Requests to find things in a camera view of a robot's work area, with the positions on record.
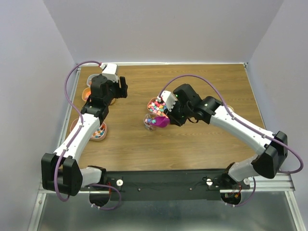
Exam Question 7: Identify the pink tray of lollipops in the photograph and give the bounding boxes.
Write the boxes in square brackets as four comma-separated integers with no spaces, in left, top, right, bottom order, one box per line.
[69,118,108,141]

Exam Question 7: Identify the grey tray of candy sticks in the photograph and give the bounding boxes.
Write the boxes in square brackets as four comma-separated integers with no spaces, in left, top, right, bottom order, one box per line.
[87,74,98,87]

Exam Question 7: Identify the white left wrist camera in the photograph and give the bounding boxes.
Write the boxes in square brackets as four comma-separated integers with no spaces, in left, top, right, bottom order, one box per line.
[100,63,119,83]

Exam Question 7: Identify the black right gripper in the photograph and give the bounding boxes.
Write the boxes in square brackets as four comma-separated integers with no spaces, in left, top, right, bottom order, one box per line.
[163,99,192,127]

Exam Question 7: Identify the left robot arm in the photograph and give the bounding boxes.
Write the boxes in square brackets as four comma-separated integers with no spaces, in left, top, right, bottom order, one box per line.
[41,74,128,196]

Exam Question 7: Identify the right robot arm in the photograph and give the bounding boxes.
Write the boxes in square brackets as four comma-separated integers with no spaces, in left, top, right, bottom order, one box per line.
[161,84,287,189]

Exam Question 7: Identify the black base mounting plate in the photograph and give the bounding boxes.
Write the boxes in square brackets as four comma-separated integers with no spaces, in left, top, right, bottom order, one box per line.
[87,168,250,206]

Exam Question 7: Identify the pink tray of candies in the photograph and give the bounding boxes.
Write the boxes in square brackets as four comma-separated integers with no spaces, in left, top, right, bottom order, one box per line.
[147,98,167,117]

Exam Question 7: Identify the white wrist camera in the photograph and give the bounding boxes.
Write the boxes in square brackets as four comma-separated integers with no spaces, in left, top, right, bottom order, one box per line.
[100,63,119,83]
[156,90,179,112]

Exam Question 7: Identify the orange tray of gummies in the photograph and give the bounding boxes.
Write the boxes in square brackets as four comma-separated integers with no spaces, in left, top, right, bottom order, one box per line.
[81,87,116,105]

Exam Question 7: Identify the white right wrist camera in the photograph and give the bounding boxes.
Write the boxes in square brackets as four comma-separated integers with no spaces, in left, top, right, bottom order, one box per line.
[156,90,179,112]

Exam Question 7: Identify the white jar lid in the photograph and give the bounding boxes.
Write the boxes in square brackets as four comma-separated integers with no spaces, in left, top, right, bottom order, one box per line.
[227,105,234,113]

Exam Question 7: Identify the clear plastic jar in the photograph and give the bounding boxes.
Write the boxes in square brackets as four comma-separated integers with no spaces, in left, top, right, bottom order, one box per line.
[143,113,157,131]

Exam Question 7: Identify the magenta plastic scoop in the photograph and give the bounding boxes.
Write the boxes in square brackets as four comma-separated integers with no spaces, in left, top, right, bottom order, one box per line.
[151,116,170,128]

